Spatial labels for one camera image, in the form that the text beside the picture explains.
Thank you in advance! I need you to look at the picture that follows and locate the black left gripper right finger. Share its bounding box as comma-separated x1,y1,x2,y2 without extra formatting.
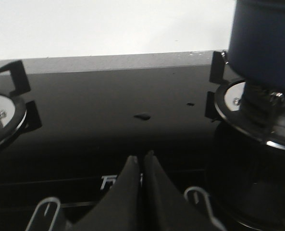
143,151,219,231

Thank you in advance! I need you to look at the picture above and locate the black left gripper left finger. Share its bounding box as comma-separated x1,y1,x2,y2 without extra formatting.
71,155,140,231

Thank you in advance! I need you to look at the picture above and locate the black pot support grate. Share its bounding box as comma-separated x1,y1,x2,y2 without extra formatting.
209,51,285,150

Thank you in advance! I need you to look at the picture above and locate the dark blue cooking pot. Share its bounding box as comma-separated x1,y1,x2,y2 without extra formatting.
228,0,285,92

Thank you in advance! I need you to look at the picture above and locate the right silver stove knob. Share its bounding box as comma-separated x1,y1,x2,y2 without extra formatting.
183,186,227,231

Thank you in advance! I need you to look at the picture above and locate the silver stove knob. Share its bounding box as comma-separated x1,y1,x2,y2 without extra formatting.
25,197,65,231
183,186,227,231

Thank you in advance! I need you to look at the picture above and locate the left silver stove knob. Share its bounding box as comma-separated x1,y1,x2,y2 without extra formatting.
25,197,65,231

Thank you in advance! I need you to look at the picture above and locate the black glass gas stove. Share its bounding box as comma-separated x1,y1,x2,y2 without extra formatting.
0,64,285,231

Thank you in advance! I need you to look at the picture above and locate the black gas burner head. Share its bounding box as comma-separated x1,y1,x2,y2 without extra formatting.
240,81,285,130

